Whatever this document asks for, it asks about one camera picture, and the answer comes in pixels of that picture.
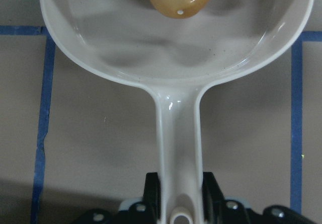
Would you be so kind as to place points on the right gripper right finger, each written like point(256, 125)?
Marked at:
point(218, 209)

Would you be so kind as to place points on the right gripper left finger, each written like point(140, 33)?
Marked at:
point(144, 209)

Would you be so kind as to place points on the white plastic dustpan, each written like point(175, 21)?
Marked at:
point(176, 61)

